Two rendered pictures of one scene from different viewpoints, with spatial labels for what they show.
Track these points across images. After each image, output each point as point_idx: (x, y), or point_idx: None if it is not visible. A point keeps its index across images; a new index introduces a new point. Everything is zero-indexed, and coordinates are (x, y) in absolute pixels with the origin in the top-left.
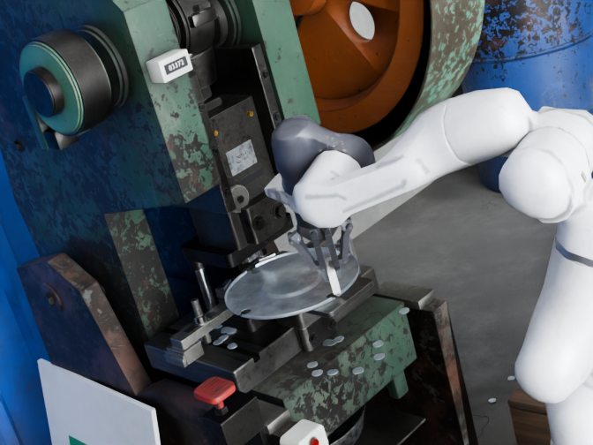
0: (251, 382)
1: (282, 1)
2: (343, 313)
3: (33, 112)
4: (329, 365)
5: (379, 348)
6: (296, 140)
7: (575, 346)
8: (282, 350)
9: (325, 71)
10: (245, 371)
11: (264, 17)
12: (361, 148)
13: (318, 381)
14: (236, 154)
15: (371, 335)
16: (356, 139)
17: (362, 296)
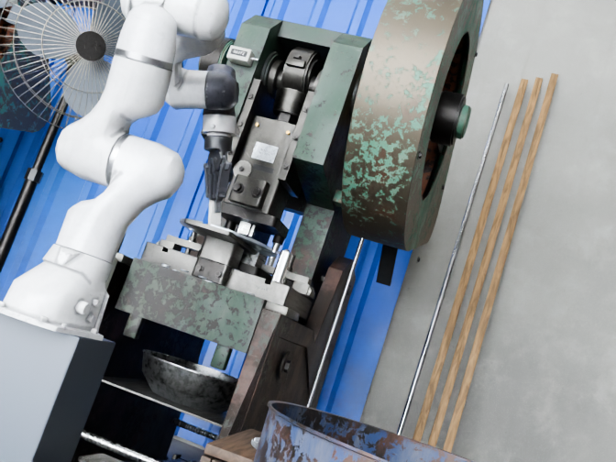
0: (151, 259)
1: (346, 78)
2: (241, 290)
3: None
4: (178, 273)
5: (221, 308)
6: (209, 68)
7: (84, 119)
8: (183, 264)
9: None
10: (153, 248)
11: (325, 77)
12: (218, 75)
13: (162, 274)
14: (262, 148)
15: (222, 291)
16: (225, 72)
17: (265, 295)
